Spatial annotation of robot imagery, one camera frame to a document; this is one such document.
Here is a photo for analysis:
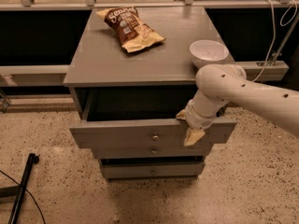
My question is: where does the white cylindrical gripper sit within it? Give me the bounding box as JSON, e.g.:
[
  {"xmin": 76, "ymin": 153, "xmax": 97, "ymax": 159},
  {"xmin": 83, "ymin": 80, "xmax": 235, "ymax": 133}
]
[{"xmin": 176, "ymin": 90, "xmax": 228, "ymax": 147}]

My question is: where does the grey top drawer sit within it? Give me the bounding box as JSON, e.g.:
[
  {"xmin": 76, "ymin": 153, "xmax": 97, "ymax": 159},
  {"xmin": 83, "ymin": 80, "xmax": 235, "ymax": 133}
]
[{"xmin": 70, "ymin": 91, "xmax": 236, "ymax": 149}]

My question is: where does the grey drawer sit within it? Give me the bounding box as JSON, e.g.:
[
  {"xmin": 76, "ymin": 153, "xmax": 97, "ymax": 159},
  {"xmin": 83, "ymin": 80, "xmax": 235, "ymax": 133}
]
[
  {"xmin": 92, "ymin": 142, "xmax": 213, "ymax": 159},
  {"xmin": 101, "ymin": 161, "xmax": 205, "ymax": 179},
  {"xmin": 70, "ymin": 91, "xmax": 236, "ymax": 149}
]

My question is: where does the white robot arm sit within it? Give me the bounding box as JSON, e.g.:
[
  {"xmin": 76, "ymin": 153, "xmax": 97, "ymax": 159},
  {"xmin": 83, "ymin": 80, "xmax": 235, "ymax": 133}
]
[{"xmin": 177, "ymin": 64, "xmax": 299, "ymax": 147}]

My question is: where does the grey drawer cabinet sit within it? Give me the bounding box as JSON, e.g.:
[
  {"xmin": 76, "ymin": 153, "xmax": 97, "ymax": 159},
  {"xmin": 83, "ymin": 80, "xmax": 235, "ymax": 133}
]
[{"xmin": 63, "ymin": 6, "xmax": 245, "ymax": 181}]

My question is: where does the grey bottom drawer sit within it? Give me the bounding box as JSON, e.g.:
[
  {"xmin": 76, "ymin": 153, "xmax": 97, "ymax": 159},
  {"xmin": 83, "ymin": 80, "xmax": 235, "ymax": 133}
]
[{"xmin": 101, "ymin": 161, "xmax": 205, "ymax": 179}]

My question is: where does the grey middle drawer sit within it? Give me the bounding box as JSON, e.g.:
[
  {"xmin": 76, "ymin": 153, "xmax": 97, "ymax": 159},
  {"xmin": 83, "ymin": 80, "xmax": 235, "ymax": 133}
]
[{"xmin": 92, "ymin": 142, "xmax": 213, "ymax": 159}]

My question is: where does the white bowl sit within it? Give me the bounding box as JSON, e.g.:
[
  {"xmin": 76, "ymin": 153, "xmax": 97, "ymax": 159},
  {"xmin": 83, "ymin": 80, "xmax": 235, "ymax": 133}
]
[{"xmin": 190, "ymin": 40, "xmax": 229, "ymax": 68}]

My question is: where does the brown chip bag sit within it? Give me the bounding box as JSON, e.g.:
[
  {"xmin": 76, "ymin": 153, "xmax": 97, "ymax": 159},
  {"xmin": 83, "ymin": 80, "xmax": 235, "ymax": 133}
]
[{"xmin": 96, "ymin": 7, "xmax": 165, "ymax": 53}]

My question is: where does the black stand leg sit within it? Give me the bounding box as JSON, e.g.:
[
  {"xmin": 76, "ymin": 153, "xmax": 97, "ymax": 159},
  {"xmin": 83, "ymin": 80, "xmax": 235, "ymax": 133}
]
[{"xmin": 0, "ymin": 153, "xmax": 39, "ymax": 224}]

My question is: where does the metal railing frame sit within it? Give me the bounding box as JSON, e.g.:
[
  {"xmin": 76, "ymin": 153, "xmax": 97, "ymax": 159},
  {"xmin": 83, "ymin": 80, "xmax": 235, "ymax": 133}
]
[{"xmin": 1, "ymin": 0, "xmax": 187, "ymax": 104}]

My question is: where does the black floor cable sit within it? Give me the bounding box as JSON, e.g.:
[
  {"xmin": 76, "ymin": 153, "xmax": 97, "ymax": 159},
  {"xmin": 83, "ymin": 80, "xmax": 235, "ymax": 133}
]
[{"xmin": 0, "ymin": 170, "xmax": 47, "ymax": 224}]

